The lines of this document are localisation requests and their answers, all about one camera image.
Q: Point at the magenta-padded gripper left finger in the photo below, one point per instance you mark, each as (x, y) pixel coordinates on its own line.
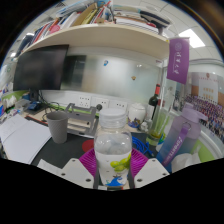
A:
(88, 160)

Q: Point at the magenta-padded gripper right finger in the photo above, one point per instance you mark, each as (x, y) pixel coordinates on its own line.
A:
(140, 161)

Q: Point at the clear plastic water bottle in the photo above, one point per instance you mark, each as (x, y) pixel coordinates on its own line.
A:
(112, 146)

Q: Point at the lavender water jug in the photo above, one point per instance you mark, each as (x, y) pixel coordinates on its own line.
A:
(181, 136)

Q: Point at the flat round red coaster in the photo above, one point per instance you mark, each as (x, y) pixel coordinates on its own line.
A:
(87, 145)

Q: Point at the green glass vase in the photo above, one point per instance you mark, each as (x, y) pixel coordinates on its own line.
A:
(156, 130)

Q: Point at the grey metal laptop stand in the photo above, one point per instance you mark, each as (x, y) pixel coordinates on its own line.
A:
(81, 120)

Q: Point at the grey ribbed cup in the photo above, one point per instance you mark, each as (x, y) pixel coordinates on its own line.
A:
(58, 128)

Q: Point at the crumpled white tissue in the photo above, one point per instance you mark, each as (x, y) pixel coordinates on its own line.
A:
(185, 163)

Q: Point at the dark wine bottle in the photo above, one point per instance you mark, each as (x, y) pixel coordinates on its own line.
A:
(154, 101)

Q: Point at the small blue device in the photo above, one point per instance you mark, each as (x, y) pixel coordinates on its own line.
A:
(34, 106)

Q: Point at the group photo poster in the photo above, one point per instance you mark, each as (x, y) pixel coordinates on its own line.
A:
(208, 106)

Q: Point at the black computer monitor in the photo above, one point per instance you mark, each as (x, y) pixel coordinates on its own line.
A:
(40, 68)

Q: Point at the purple pennant flag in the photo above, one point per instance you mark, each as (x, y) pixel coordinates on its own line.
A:
(178, 60)

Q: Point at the white wall outlet row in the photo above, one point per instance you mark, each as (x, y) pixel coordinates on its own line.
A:
(100, 101)

